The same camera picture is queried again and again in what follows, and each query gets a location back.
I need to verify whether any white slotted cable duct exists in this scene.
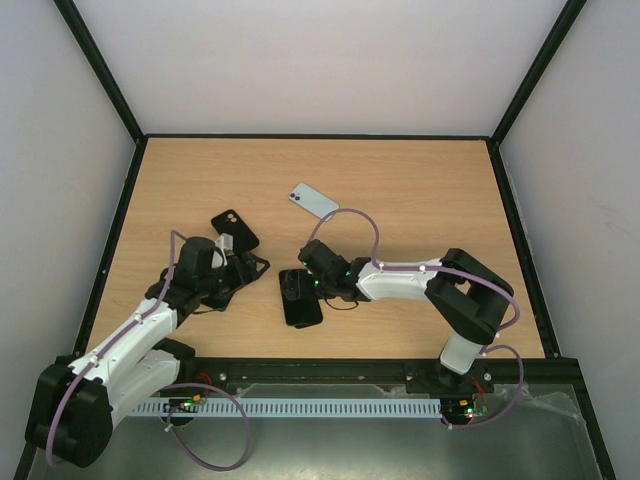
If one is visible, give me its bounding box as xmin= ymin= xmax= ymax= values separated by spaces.
xmin=130 ymin=397 xmax=441 ymax=419

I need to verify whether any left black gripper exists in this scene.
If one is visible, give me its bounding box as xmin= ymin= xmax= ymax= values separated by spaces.
xmin=197 ymin=252 xmax=270 ymax=299

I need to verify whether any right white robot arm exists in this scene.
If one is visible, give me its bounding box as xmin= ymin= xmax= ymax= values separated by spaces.
xmin=279 ymin=239 xmax=520 ymax=392

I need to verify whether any black phone screen up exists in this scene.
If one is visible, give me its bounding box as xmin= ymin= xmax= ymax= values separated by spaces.
xmin=278 ymin=270 xmax=323 ymax=329

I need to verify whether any black case top left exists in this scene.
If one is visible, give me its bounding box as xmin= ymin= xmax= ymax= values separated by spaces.
xmin=211 ymin=209 xmax=260 ymax=254

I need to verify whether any black frame base rail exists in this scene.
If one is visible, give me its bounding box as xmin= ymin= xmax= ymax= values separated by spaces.
xmin=139 ymin=357 xmax=581 ymax=396

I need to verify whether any light blue phone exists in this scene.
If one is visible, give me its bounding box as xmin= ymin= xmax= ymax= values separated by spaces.
xmin=288 ymin=183 xmax=340 ymax=219

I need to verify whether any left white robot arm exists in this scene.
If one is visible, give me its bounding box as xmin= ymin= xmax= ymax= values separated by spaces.
xmin=25 ymin=234 xmax=270 ymax=467

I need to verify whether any black phone lower left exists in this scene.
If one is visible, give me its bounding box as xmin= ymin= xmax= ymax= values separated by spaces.
xmin=200 ymin=292 xmax=234 ymax=312

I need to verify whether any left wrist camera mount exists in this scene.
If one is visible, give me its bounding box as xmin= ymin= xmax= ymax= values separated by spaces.
xmin=211 ymin=233 xmax=233 ymax=269

